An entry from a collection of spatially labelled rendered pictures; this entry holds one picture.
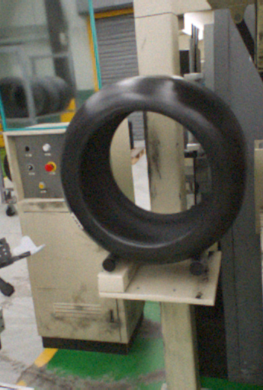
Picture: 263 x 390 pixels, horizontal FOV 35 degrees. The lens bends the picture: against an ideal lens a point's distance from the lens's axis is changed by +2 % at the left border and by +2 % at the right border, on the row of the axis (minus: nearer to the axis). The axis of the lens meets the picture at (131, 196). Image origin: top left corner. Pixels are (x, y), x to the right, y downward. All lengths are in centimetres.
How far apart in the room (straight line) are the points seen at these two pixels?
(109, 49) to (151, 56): 964
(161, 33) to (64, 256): 127
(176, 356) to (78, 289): 71
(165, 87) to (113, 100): 15
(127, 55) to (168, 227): 963
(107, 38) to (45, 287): 929
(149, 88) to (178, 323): 103
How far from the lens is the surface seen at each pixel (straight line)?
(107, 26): 1121
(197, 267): 125
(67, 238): 222
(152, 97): 113
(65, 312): 245
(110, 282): 135
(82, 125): 120
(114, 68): 1110
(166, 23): 152
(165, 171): 156
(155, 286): 138
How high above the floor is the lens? 145
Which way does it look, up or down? 15 degrees down
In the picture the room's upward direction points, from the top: 6 degrees counter-clockwise
